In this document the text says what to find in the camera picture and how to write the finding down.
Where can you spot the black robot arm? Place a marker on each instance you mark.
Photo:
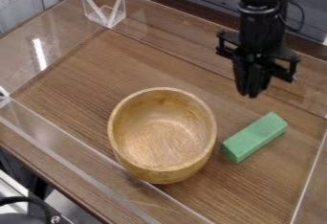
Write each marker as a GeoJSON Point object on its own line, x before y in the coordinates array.
{"type": "Point", "coordinates": [256, 48]}

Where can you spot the green rectangular block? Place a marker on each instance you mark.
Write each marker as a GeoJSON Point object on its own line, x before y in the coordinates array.
{"type": "Point", "coordinates": [245, 142]}

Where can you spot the brown wooden bowl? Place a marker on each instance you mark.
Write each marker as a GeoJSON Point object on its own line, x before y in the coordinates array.
{"type": "Point", "coordinates": [161, 131]}

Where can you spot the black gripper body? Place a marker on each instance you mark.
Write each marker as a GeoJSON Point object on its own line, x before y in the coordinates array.
{"type": "Point", "coordinates": [283, 58]}

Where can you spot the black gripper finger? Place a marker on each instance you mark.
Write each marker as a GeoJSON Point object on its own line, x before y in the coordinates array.
{"type": "Point", "coordinates": [260, 77]}
{"type": "Point", "coordinates": [240, 67]}

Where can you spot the clear acrylic corner bracket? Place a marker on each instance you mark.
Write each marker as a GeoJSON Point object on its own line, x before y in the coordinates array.
{"type": "Point", "coordinates": [104, 15]}

